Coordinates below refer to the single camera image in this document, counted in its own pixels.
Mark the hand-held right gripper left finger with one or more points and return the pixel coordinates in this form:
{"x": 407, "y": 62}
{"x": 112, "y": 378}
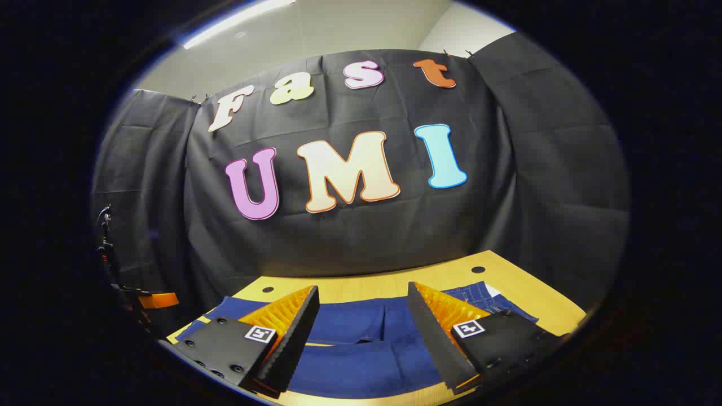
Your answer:
{"x": 296, "y": 338}

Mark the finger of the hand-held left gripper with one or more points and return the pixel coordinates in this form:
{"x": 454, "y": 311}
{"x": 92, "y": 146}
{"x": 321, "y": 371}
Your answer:
{"x": 161, "y": 300}

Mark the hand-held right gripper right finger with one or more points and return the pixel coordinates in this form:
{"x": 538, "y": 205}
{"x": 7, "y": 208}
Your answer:
{"x": 431, "y": 338}

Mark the blue denim jeans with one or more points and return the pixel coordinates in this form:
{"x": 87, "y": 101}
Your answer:
{"x": 361, "y": 349}

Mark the black backdrop cloth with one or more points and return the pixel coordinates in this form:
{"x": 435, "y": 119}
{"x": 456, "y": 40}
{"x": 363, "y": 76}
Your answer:
{"x": 361, "y": 242}

